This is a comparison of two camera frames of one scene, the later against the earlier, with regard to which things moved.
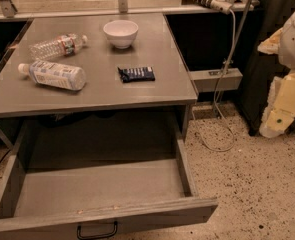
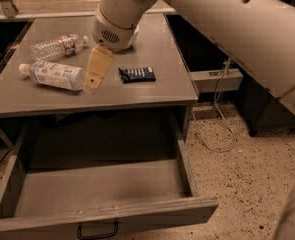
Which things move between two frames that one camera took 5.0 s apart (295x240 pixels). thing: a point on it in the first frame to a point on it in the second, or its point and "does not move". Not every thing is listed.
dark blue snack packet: [128, 75] does not move
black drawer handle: [96, 236] does not move
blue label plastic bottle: [55, 74] does not move
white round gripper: [294, 44] to [111, 34]
